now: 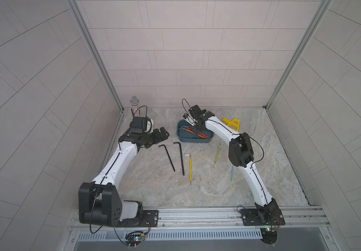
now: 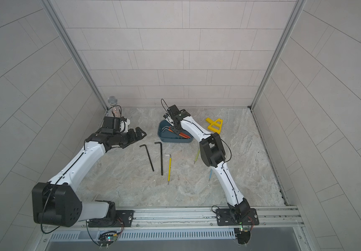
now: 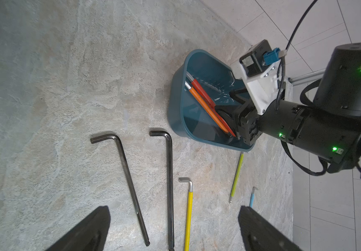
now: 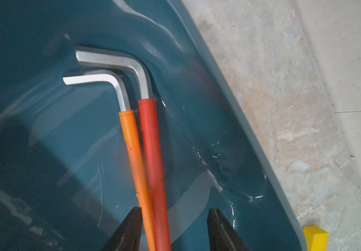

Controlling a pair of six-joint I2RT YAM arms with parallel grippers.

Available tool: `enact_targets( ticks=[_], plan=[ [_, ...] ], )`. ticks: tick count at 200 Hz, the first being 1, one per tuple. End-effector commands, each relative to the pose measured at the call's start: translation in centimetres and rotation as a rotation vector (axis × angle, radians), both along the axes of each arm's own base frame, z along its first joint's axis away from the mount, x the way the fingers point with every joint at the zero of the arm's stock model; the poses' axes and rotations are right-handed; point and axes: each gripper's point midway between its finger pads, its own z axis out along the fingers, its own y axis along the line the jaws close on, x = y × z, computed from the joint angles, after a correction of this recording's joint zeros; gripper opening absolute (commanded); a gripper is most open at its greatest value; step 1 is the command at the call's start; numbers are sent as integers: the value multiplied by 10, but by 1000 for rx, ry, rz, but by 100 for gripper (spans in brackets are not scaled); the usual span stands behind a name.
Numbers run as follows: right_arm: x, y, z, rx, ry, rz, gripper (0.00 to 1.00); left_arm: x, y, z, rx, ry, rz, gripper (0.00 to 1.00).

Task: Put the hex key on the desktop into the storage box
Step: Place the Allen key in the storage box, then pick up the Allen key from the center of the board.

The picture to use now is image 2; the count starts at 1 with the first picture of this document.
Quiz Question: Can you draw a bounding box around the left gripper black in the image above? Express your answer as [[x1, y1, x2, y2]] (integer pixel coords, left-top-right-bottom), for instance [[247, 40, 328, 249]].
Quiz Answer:
[[113, 127, 148, 147]]

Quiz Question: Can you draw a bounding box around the right circuit board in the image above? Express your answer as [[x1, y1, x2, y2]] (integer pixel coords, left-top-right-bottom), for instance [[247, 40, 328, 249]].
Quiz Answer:
[[234, 228, 251, 245]]

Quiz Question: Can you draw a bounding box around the circuit board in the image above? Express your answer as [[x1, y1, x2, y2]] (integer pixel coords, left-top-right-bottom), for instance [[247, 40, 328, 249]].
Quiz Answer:
[[98, 231, 118, 248], [234, 228, 251, 245]]

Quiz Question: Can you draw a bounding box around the teal plastic storage box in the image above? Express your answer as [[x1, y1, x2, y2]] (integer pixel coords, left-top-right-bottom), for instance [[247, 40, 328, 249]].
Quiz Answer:
[[157, 120, 193, 143]]

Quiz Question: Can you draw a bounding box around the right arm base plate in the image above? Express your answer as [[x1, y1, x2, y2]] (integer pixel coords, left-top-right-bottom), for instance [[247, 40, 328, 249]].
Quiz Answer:
[[215, 208, 260, 226]]

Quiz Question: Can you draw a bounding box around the left circuit board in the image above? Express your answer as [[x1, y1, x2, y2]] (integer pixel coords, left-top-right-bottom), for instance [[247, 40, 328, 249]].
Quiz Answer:
[[98, 231, 118, 248]]

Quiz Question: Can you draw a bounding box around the aluminium front rail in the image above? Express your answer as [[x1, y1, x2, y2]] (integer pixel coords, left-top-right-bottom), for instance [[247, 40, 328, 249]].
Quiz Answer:
[[41, 205, 304, 232]]

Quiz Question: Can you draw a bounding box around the glass-top tube on black stand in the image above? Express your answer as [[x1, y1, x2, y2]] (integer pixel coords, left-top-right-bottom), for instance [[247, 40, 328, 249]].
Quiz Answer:
[[108, 96, 121, 118]]

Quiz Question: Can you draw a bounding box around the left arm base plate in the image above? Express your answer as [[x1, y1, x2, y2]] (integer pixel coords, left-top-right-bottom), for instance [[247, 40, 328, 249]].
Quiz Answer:
[[88, 210, 134, 228]]

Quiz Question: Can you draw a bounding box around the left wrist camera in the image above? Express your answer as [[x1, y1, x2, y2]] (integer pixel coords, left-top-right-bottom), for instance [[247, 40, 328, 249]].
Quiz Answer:
[[101, 117, 130, 134]]

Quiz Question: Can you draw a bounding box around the red handled hex key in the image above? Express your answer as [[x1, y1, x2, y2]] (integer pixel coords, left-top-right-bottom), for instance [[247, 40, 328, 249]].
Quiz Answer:
[[162, 126, 191, 139]]

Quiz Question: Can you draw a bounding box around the long black hex key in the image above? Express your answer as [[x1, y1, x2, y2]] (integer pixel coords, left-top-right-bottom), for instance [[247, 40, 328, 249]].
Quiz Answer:
[[139, 144, 155, 172]]

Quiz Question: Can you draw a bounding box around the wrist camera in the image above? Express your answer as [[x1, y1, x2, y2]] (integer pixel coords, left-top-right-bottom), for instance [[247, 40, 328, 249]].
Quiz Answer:
[[101, 117, 130, 134], [166, 105, 180, 119]]

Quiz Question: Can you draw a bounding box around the yellow handled hex key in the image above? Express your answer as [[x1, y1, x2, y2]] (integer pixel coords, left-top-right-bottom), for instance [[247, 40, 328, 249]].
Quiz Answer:
[[165, 154, 172, 185]]

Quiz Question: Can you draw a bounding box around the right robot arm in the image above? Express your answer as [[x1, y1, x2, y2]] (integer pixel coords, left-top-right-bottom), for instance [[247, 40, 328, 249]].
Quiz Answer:
[[164, 105, 251, 224]]

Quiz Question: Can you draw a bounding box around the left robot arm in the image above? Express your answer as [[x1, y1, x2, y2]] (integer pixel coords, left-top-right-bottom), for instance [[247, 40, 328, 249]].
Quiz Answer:
[[32, 128, 147, 228]]

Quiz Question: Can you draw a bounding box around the yellow plastic triangle holder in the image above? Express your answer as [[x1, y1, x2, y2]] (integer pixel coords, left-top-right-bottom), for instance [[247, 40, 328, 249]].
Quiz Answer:
[[206, 118, 223, 134]]

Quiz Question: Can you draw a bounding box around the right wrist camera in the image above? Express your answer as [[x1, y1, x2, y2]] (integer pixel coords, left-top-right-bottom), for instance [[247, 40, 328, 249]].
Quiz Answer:
[[166, 105, 180, 119]]

